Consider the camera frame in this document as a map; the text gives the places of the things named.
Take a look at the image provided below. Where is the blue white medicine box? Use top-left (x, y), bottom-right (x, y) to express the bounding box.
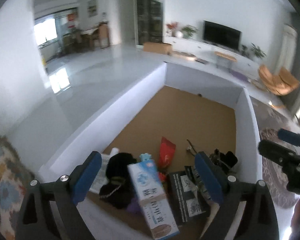
top-left (128, 159), bottom-right (179, 239)

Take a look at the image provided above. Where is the white paper booklet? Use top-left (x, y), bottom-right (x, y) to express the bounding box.
top-left (89, 147), bottom-right (120, 194)

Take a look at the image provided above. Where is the patterned colourful rug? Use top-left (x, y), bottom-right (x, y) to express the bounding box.
top-left (0, 136), bottom-right (34, 239)

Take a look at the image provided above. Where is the orange lounge chair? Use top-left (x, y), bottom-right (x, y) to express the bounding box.
top-left (258, 65), bottom-right (300, 96)

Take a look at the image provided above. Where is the black printed box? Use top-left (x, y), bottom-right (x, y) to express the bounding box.
top-left (166, 166), bottom-right (211, 226)

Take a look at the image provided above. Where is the purple and teal toy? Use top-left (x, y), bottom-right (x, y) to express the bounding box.
top-left (139, 153), bottom-right (152, 162)

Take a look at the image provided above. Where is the white tv cabinet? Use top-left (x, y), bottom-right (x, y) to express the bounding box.
top-left (163, 36), bottom-right (259, 79)

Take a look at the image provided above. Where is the red plastic bag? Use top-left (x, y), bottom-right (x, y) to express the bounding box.
top-left (158, 137), bottom-right (176, 170)

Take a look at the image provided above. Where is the small wooden bench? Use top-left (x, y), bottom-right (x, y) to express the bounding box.
top-left (214, 51), bottom-right (237, 71)

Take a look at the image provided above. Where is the white cardboard storage box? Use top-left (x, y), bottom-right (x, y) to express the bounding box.
top-left (37, 61), bottom-right (263, 240)

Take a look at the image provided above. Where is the black television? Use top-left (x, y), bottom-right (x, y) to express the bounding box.
top-left (203, 21), bottom-right (241, 51)

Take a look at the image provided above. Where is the potted green plant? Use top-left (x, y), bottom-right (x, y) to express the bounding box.
top-left (181, 25), bottom-right (198, 39)

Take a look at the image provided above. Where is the brown cardboard box on floor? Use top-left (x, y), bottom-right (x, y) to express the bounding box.
top-left (143, 42), bottom-right (173, 55)

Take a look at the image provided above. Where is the red flower vase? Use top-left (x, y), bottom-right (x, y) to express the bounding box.
top-left (166, 22), bottom-right (179, 37)

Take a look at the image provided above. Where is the dark display cabinet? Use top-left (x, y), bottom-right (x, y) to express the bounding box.
top-left (136, 0), bottom-right (164, 46)

